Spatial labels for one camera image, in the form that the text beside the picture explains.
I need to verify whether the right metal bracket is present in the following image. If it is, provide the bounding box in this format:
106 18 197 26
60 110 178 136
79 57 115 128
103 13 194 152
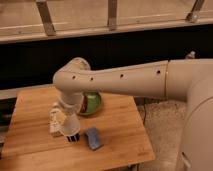
186 0 205 23

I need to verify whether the metal bracket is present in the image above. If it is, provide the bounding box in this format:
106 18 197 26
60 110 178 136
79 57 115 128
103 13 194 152
107 0 117 31
186 0 205 23
36 0 56 36

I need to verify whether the brown sausage in bowl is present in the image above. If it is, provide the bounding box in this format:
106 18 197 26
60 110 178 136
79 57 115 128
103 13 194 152
81 96 88 113

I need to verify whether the clear plastic bottle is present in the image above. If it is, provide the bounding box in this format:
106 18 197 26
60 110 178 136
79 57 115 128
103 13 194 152
186 51 196 59

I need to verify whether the green bowl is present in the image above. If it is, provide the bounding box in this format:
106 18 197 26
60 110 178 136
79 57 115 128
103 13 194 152
79 92 102 116

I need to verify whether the middle metal bracket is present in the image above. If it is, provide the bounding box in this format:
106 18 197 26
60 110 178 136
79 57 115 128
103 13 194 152
107 0 117 31

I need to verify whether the blue sponge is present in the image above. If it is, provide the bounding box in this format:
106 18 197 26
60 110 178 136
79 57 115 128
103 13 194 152
85 127 103 151

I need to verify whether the black white striped eraser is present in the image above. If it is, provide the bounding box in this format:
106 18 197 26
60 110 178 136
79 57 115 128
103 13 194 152
67 133 80 142

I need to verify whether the white ceramic cup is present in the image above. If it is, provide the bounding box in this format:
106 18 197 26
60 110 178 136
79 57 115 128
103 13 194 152
60 114 80 137

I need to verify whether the white glue bottle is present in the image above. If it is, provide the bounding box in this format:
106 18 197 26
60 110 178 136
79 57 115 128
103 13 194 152
49 103 61 137

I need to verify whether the left metal bracket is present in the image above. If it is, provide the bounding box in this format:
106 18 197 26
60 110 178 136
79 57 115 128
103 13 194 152
36 0 56 36

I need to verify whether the black cable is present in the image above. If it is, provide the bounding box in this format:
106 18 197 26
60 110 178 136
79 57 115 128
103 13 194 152
142 97 148 126

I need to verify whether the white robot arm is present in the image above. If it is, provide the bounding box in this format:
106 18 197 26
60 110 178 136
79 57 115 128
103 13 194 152
53 58 213 171

